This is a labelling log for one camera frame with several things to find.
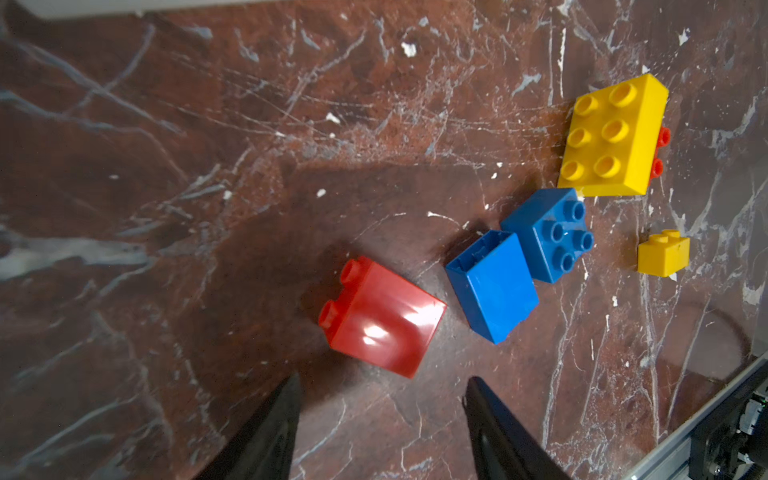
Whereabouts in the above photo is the small yellow lego brick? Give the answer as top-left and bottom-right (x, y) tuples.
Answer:
(637, 229), (691, 277)

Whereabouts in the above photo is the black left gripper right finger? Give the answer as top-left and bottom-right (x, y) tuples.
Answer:
(464, 376), (568, 479)

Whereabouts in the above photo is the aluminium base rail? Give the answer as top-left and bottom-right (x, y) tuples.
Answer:
(626, 355), (767, 479)

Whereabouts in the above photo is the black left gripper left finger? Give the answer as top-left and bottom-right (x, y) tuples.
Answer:
(197, 373), (302, 479)

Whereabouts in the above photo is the blue studded lego brick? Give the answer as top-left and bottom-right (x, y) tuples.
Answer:
(500, 188), (595, 284)

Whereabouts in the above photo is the red hidden lego brick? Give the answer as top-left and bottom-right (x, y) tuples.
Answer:
(649, 125), (672, 180)

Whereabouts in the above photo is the yellow six-stud lego brick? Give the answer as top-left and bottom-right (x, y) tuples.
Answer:
(557, 73), (671, 197)

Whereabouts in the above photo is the red square lego brick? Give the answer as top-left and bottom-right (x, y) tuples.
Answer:
(318, 256), (447, 379)

